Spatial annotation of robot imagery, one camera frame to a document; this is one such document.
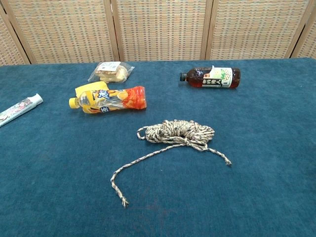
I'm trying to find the speckled beige rope bundle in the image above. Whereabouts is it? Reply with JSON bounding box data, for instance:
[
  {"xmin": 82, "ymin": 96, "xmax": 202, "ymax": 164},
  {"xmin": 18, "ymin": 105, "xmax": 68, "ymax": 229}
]
[{"xmin": 110, "ymin": 119, "xmax": 233, "ymax": 209}]

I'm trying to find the orange drink plastic bottle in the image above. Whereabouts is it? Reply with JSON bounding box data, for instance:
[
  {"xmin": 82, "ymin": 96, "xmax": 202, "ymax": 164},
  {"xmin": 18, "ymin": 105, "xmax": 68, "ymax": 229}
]
[{"xmin": 69, "ymin": 86, "xmax": 148, "ymax": 114}]

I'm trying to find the brown tea bottle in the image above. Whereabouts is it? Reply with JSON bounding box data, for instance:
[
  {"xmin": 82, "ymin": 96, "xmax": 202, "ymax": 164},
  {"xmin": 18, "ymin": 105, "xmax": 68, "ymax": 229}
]
[{"xmin": 179, "ymin": 65, "xmax": 241, "ymax": 89}]

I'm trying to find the clear bag of crackers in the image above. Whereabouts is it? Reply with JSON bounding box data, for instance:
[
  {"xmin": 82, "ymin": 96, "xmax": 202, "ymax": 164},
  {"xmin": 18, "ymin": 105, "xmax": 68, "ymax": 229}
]
[{"xmin": 87, "ymin": 61, "xmax": 135, "ymax": 83}]

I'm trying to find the yellow plastic pouch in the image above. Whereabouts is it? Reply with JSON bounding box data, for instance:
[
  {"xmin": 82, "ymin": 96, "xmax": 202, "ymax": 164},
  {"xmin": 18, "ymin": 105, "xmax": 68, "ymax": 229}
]
[{"xmin": 75, "ymin": 80, "xmax": 110, "ymax": 98}]

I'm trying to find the woven folding screen panel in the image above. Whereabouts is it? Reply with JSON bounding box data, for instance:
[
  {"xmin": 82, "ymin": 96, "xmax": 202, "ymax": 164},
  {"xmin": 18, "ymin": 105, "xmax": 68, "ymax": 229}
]
[
  {"xmin": 1, "ymin": 0, "xmax": 124, "ymax": 65},
  {"xmin": 291, "ymin": 14, "xmax": 316, "ymax": 59},
  {"xmin": 0, "ymin": 4, "xmax": 32, "ymax": 67},
  {"xmin": 199, "ymin": 0, "xmax": 316, "ymax": 61},
  {"xmin": 110, "ymin": 0, "xmax": 214, "ymax": 62}
]

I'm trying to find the blue table cloth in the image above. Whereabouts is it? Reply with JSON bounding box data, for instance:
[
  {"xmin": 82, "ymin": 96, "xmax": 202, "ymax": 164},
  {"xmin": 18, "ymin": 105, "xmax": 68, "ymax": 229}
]
[{"xmin": 0, "ymin": 57, "xmax": 316, "ymax": 237}]

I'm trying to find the white toothpaste tube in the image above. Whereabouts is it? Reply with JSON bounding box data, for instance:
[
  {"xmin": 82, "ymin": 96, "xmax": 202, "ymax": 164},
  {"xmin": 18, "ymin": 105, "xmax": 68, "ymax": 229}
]
[{"xmin": 0, "ymin": 93, "xmax": 44, "ymax": 128}]

